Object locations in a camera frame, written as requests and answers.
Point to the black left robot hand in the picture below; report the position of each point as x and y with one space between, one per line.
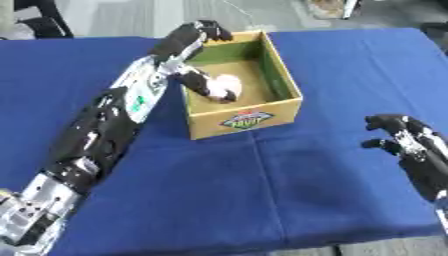
178 41

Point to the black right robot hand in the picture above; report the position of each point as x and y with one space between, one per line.
429 156

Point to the white soft toy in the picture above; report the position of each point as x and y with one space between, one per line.
228 83

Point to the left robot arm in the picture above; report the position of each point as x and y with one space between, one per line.
99 133

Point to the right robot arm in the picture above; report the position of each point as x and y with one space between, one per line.
443 213

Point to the tan cardboard box green inside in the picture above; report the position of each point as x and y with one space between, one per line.
233 125

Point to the black chair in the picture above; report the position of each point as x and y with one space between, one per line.
49 23

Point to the tan bag on floor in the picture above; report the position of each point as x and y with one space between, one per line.
326 8

